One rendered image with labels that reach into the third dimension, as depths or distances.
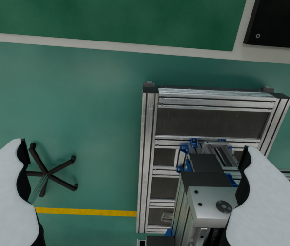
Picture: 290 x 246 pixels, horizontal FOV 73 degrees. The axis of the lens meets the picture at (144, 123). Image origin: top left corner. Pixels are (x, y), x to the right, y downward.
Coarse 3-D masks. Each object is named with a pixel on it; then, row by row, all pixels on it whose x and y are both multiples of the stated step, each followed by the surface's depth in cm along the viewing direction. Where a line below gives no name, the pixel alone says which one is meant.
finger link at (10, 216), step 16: (16, 144) 10; (0, 160) 9; (16, 160) 9; (0, 176) 8; (16, 176) 8; (0, 192) 7; (16, 192) 7; (0, 208) 7; (16, 208) 7; (32, 208) 7; (0, 224) 6; (16, 224) 6; (32, 224) 6; (0, 240) 6; (16, 240) 6; (32, 240) 6
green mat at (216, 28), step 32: (0, 0) 43; (32, 0) 43; (64, 0) 43; (96, 0) 43; (128, 0) 43; (160, 0) 43; (192, 0) 43; (224, 0) 44; (0, 32) 46; (32, 32) 46; (64, 32) 46; (96, 32) 46; (128, 32) 46; (160, 32) 46; (192, 32) 47; (224, 32) 47
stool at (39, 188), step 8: (32, 144) 146; (32, 152) 146; (40, 160) 151; (72, 160) 152; (40, 168) 153; (56, 168) 154; (40, 176) 157; (48, 176) 156; (40, 184) 146; (64, 184) 162; (40, 192) 166; (32, 200) 134; (40, 224) 116
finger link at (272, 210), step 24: (240, 168) 11; (264, 168) 9; (240, 192) 9; (264, 192) 8; (288, 192) 8; (240, 216) 7; (264, 216) 7; (288, 216) 7; (240, 240) 6; (264, 240) 6; (288, 240) 6
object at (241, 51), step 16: (240, 32) 47; (96, 48) 48; (112, 48) 48; (128, 48) 48; (144, 48) 48; (160, 48) 48; (176, 48) 48; (192, 48) 48; (240, 48) 49; (256, 48) 49; (272, 48) 49; (288, 48) 49
